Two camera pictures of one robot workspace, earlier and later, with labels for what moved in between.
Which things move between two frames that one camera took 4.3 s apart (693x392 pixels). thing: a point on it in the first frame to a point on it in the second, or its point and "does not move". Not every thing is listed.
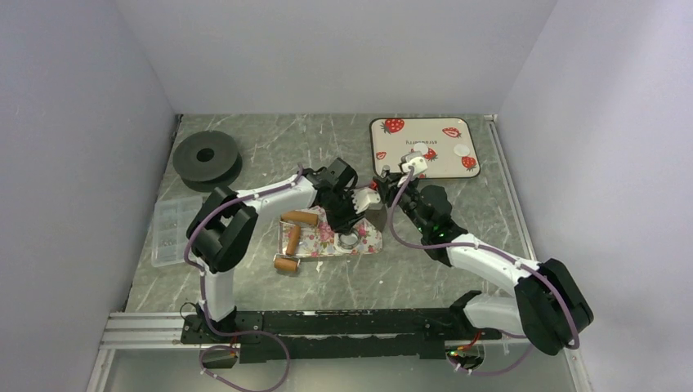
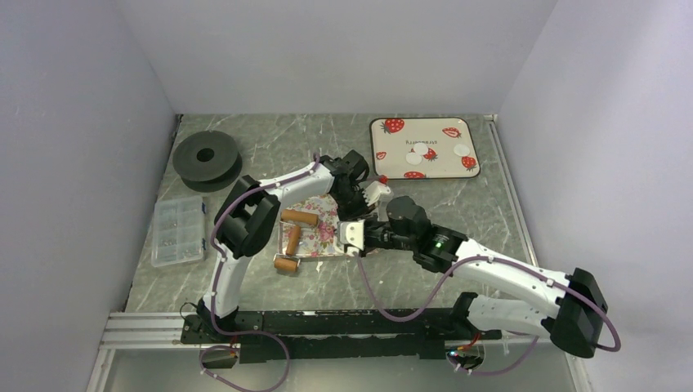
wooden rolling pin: (288, 262) does not move
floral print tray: (320, 239) does not move
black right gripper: (390, 184) to (367, 247)
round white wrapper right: (461, 149) does not move
